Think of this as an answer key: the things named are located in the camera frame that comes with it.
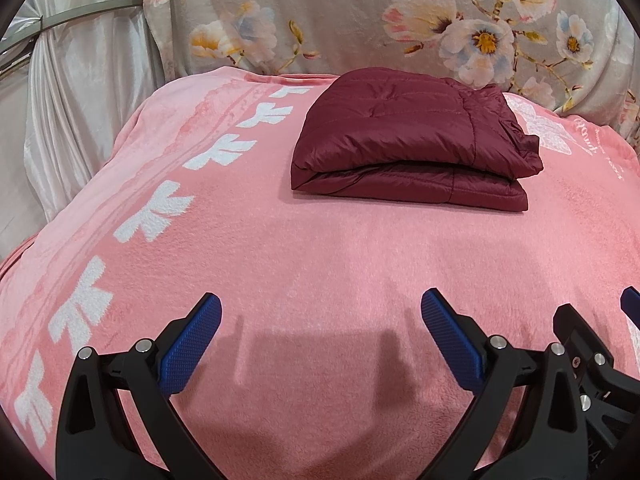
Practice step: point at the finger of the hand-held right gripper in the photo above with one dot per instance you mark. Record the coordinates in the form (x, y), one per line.
(632, 306)
(582, 332)

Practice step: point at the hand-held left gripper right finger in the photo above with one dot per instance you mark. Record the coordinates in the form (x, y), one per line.
(450, 340)

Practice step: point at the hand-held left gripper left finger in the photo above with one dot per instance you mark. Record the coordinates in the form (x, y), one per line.
(192, 345)

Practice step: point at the maroon puffer jacket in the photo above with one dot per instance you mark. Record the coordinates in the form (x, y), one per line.
(400, 135)

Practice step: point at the pink fleece blanket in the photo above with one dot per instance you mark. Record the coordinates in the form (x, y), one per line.
(310, 270)

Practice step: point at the white satin curtain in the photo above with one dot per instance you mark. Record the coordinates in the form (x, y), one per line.
(85, 110)

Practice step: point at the grey floral blanket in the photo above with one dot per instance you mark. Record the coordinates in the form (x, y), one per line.
(350, 15)

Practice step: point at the curved metal rail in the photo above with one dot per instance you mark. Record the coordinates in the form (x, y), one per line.
(75, 17)

